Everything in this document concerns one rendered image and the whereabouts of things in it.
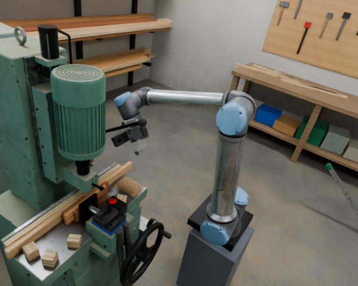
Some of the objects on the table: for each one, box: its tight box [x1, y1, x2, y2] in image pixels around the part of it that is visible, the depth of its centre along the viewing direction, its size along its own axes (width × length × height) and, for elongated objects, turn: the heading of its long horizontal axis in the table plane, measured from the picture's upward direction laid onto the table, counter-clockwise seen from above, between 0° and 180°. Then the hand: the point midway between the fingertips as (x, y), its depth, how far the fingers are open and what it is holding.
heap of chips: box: [114, 176, 144, 197], centre depth 136 cm, size 8×12×3 cm
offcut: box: [66, 234, 82, 248], centre depth 105 cm, size 4×4×4 cm
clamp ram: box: [78, 193, 100, 221], centre depth 115 cm, size 9×8×9 cm
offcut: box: [22, 241, 40, 262], centre depth 99 cm, size 4×4×4 cm
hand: (129, 139), depth 111 cm, fingers open, 14 cm apart
